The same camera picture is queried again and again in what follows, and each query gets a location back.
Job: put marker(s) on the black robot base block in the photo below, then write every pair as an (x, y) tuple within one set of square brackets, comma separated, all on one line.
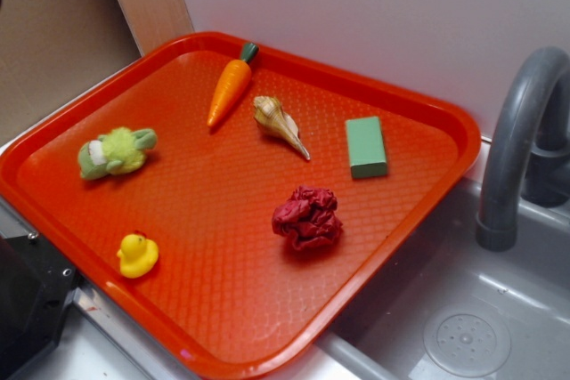
[(37, 287)]

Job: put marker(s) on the green rectangular block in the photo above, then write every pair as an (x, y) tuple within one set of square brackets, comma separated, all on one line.
[(366, 149)]

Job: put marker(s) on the beige spiral seashell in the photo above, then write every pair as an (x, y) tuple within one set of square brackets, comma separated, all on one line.
[(273, 120)]

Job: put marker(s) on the crumpled red cloth ball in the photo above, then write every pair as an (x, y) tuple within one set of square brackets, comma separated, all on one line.
[(308, 219)]

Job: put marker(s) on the orange plastic tray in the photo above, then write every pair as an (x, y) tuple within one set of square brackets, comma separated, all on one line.
[(227, 297)]

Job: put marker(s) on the orange toy carrot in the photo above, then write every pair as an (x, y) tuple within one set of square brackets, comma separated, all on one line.
[(231, 84)]

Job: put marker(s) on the green plush toy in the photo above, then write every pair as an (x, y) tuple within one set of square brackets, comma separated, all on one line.
[(121, 151)]

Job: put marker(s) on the yellow rubber duck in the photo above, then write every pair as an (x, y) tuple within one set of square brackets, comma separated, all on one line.
[(137, 255)]

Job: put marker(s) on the grey toy sink basin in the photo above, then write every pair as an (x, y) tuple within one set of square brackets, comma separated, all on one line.
[(442, 307)]

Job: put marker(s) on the grey toy faucet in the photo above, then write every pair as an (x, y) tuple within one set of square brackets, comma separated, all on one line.
[(529, 155)]

